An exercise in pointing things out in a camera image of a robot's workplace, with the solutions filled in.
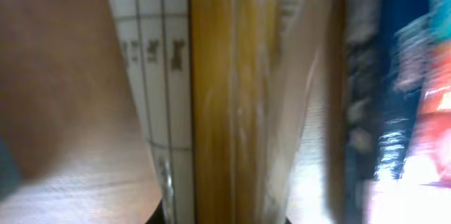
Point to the orange spaghetti packet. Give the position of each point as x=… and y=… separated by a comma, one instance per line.
x=221, y=90

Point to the blue tissue multipack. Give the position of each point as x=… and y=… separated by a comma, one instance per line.
x=397, y=156

